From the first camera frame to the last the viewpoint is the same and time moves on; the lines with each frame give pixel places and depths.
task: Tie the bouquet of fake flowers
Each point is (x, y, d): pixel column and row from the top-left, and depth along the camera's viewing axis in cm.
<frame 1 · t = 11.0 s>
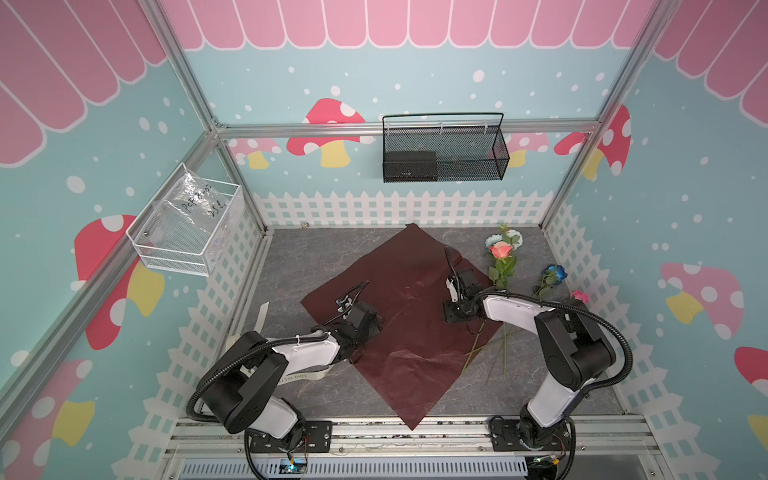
left hand: (373, 328, 92), fingers open
right hand: (447, 311, 96), fingers open
dark red wrapping paper: (418, 358, 89), on the table
pink orange fake rose: (499, 274, 104), point 4 cm above the table
light blue fake flower: (506, 235, 115), point 5 cm above the table
dark blue fake rose: (553, 275, 102), point 6 cm above the table
cream ribbon strip: (261, 317, 99), on the table

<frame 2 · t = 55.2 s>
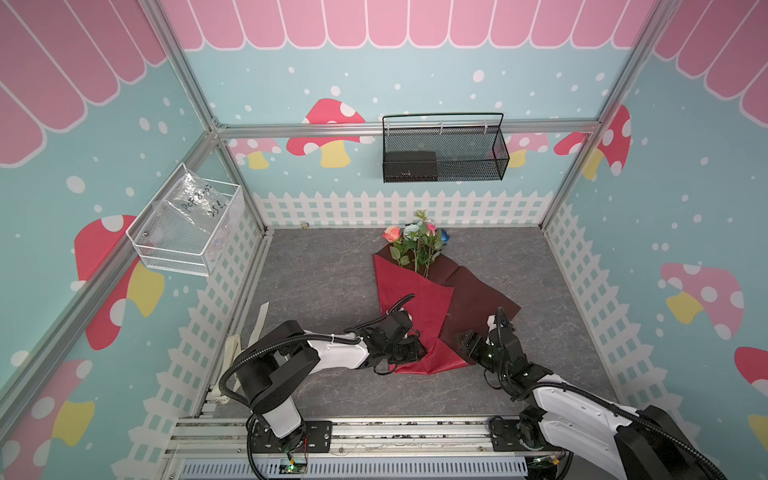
left hand: (424, 358, 86), fingers open
right hand: (460, 339, 88), fingers open
dark red wrapping paper: (449, 301, 99), point 2 cm above the table
pink orange fake rose: (392, 233, 115), point 5 cm above the table
dark blue fake rose: (445, 237, 114), point 5 cm above the table
small pink fake rose: (431, 228, 112), point 9 cm above the table
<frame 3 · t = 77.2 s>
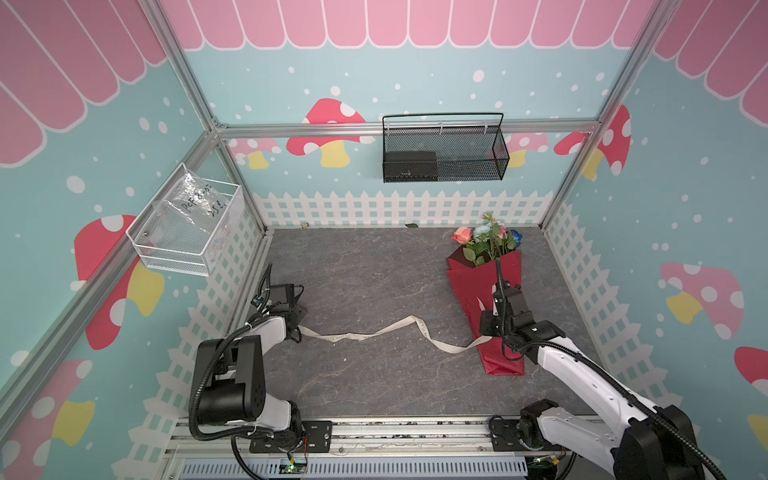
left hand: (296, 317, 95), fingers open
right hand: (484, 316, 86), fingers closed
dark red wrapping paper: (473, 283, 107), on the table
pink orange fake rose: (462, 235, 115), point 4 cm above the table
dark blue fake rose: (517, 237, 114), point 5 cm above the table
cream ribbon strip: (446, 346, 92), on the table
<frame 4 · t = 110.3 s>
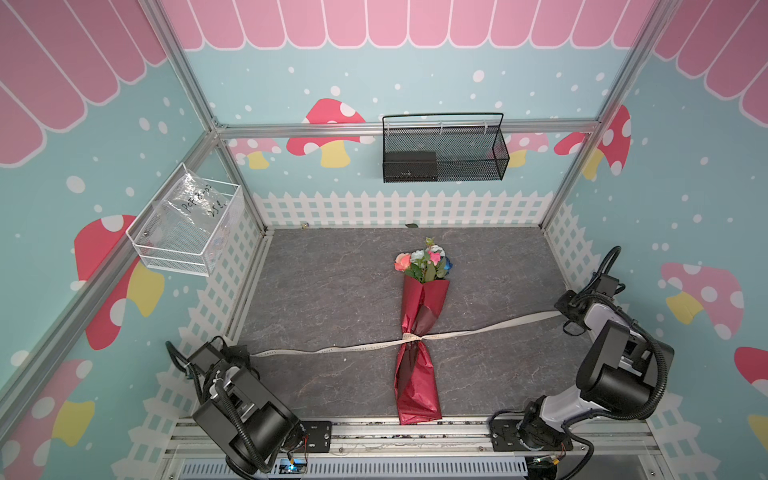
left hand: (248, 350, 88), fingers closed
right hand: (566, 302, 92), fingers closed
dark red wrapping paper: (416, 390, 80), point 4 cm above the table
pink orange fake rose: (402, 261, 107), point 4 cm above the table
dark blue fake rose: (448, 265, 106), point 4 cm above the table
cream ribbon strip: (404, 337, 90), point 3 cm above the table
small pink fake rose: (434, 257, 104), point 8 cm above the table
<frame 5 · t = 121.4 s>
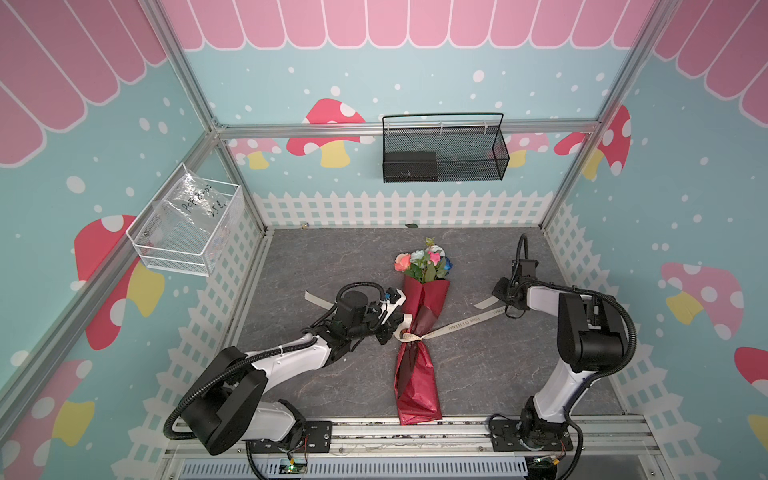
left hand: (404, 321, 83), fingers closed
right hand: (498, 287, 102), fingers closed
